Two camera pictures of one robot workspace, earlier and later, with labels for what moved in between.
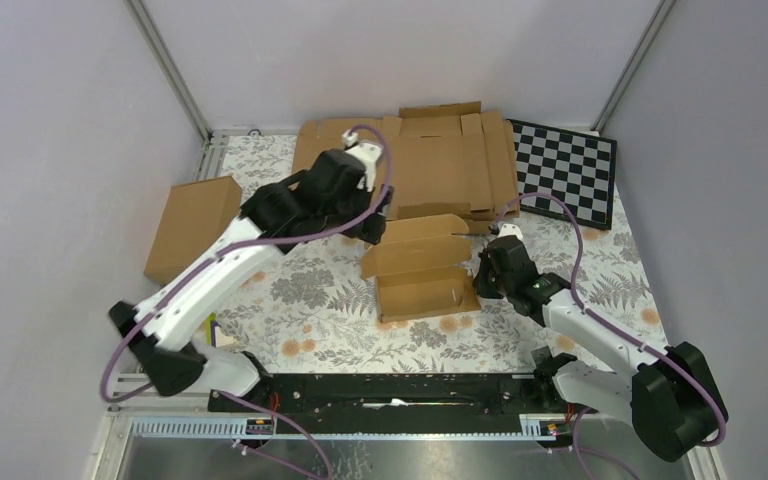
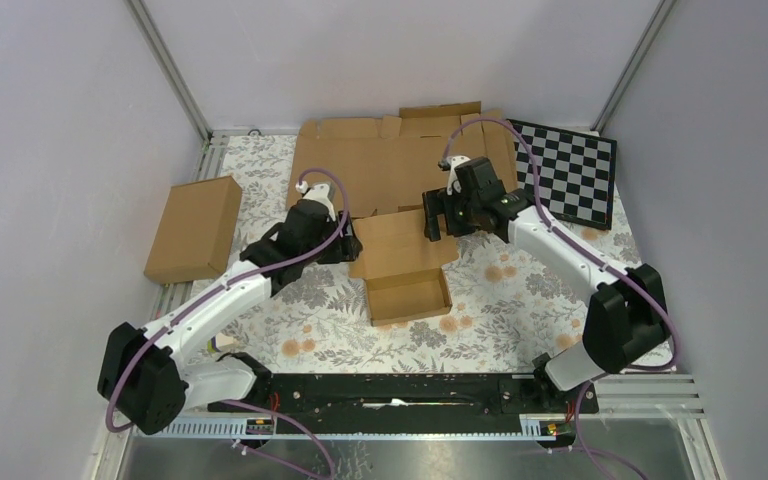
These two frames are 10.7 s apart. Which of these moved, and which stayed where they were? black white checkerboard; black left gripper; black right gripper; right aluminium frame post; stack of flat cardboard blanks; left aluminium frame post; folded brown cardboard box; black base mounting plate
Moved: black right gripper; black left gripper
Stayed: stack of flat cardboard blanks; right aluminium frame post; folded brown cardboard box; black white checkerboard; left aluminium frame post; black base mounting plate
